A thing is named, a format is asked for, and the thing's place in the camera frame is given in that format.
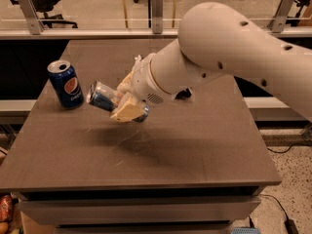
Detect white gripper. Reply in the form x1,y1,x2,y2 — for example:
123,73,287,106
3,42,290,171
110,54,172,123

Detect silver blue Red Bull can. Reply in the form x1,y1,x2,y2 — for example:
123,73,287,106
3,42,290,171
86,81,149,123

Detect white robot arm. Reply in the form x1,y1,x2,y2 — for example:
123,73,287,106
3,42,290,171
111,2,312,122

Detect blue Pepsi can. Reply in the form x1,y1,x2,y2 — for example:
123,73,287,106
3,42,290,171
47,59,84,109

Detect glass barrier panel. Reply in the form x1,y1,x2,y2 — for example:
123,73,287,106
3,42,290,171
0,0,312,31

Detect red snack packet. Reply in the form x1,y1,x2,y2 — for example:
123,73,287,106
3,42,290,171
0,195,13,222

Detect black power adapter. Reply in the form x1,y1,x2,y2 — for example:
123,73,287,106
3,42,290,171
285,219,298,234

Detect middle metal glass bracket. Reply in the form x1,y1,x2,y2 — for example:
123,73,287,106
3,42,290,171
151,0,163,34

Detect metal glass bracket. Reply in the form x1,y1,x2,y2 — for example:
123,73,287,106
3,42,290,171
18,0,43,35
268,0,294,33
151,0,163,34

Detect left metal glass bracket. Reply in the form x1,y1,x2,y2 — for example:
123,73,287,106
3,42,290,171
18,0,43,35

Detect right metal glass bracket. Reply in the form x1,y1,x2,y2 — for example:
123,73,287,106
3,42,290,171
268,0,294,33

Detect black power cable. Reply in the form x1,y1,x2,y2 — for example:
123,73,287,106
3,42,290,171
259,139,312,222

